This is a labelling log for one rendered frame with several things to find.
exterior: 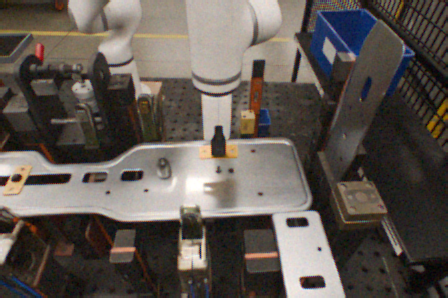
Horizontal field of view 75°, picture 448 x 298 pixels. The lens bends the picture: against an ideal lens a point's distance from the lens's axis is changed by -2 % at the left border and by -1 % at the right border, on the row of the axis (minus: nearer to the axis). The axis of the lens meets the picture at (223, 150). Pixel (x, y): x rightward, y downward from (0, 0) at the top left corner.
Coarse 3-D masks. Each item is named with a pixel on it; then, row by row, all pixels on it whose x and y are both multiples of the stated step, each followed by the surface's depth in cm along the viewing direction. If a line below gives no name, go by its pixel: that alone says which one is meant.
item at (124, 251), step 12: (120, 240) 58; (132, 240) 58; (120, 252) 57; (132, 252) 57; (144, 252) 65; (120, 264) 56; (132, 264) 57; (144, 264) 64; (132, 276) 61; (144, 276) 64; (156, 276) 77; (144, 288) 69; (156, 288) 76
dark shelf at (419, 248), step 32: (384, 96) 84; (384, 128) 75; (416, 128) 75; (384, 160) 68; (416, 160) 68; (384, 192) 61; (416, 192) 61; (384, 224) 58; (416, 224) 56; (416, 256) 52
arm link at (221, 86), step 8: (192, 72) 48; (240, 72) 48; (192, 80) 50; (200, 80) 47; (208, 80) 46; (224, 80) 46; (232, 80) 47; (240, 80) 50; (200, 88) 48; (208, 88) 47; (216, 88) 47; (224, 88) 47; (232, 88) 48
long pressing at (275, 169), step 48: (144, 144) 75; (192, 144) 75; (240, 144) 75; (288, 144) 75; (0, 192) 65; (48, 192) 65; (96, 192) 65; (144, 192) 65; (192, 192) 65; (240, 192) 65; (288, 192) 65
